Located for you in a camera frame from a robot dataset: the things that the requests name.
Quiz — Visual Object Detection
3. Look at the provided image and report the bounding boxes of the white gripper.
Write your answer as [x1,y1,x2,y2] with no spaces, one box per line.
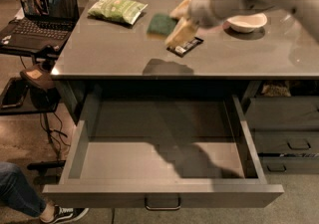
[164,0,228,48]

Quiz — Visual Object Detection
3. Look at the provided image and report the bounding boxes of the green yellow sponge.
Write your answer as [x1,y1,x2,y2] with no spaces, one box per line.
[147,13,177,36]

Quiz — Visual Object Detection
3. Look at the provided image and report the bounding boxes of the open grey top drawer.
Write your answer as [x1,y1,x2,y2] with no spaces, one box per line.
[44,93,284,209]

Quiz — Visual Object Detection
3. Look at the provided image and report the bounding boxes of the black snack bar wrapper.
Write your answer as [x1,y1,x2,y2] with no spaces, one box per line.
[167,37,203,58]

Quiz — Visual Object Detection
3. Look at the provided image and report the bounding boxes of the white bowl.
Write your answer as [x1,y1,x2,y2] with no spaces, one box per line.
[227,13,267,34]

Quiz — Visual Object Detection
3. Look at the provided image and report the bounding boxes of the green chip bag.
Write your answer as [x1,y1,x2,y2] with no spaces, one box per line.
[88,0,148,25]

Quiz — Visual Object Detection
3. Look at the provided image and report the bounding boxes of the black laptop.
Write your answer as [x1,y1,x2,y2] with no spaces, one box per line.
[0,0,79,54]

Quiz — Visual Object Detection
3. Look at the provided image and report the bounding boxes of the black controller with note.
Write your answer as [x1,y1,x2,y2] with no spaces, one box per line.
[20,64,55,91]

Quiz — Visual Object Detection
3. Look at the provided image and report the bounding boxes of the black laptop stand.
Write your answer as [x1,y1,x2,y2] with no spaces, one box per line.
[0,55,66,177]

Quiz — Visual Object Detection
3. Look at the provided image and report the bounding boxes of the dark tablet on shelf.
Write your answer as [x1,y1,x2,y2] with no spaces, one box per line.
[0,78,28,110]

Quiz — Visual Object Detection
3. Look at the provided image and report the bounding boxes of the black white sneaker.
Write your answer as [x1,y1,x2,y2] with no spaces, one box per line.
[40,205,89,224]

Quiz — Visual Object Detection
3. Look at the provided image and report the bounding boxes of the person leg in jeans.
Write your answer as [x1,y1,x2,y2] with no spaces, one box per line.
[0,162,46,217]

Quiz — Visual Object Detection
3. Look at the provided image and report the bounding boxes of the metal drawer handle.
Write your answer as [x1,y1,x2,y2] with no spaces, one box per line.
[144,196,181,211]

